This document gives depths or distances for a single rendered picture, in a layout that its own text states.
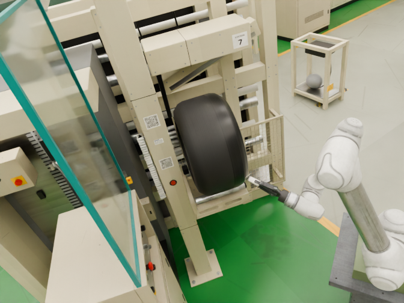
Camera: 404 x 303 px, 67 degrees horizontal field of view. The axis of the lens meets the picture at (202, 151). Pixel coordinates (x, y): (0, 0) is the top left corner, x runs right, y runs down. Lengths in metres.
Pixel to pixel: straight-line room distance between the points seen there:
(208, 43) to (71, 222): 1.18
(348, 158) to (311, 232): 1.68
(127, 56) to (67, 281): 0.99
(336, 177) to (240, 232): 1.78
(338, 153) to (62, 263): 1.21
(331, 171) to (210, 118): 0.70
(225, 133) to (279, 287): 1.41
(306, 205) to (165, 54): 1.13
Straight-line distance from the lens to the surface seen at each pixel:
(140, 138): 1.69
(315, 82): 4.43
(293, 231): 2.88
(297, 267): 2.69
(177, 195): 1.97
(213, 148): 1.59
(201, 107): 1.69
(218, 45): 1.84
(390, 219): 1.74
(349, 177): 1.26
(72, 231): 1.60
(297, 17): 6.30
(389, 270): 1.63
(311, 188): 1.86
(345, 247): 2.04
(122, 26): 1.46
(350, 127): 1.35
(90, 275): 1.40
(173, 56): 1.79
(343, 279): 1.93
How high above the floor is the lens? 2.31
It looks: 37 degrees down
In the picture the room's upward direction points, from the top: 14 degrees counter-clockwise
